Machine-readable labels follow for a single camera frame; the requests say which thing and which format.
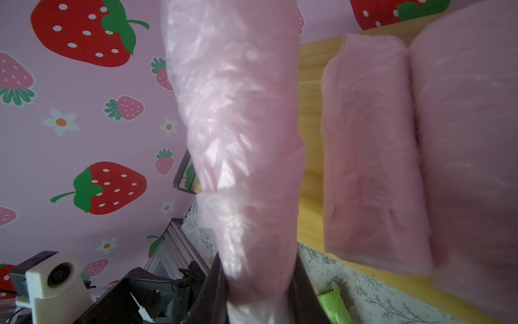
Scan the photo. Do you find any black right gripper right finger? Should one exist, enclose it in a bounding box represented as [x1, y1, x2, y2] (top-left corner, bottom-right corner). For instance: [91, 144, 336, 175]
[288, 255, 330, 324]

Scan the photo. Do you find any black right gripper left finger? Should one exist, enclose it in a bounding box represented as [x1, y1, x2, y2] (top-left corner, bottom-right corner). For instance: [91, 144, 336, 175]
[184, 253, 229, 324]

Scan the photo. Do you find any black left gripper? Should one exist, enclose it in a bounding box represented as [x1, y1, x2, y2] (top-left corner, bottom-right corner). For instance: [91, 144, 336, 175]
[75, 261, 206, 324]

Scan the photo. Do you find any three-tier wooden shelf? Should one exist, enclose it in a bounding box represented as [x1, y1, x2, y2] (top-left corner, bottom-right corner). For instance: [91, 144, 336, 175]
[298, 36, 498, 323]

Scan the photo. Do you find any pink trash bag roll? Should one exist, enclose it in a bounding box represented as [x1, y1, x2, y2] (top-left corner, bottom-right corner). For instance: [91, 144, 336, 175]
[161, 1, 306, 323]
[410, 1, 517, 323]
[321, 34, 432, 275]

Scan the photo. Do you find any green trash bag roll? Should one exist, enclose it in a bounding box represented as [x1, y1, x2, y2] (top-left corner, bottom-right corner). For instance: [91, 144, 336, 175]
[317, 282, 355, 324]

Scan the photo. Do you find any left aluminium corner post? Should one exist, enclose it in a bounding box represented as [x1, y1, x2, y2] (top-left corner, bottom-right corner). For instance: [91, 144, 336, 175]
[144, 219, 209, 279]

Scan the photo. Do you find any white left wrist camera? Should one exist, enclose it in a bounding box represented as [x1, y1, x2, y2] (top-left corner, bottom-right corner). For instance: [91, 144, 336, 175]
[9, 251, 93, 324]

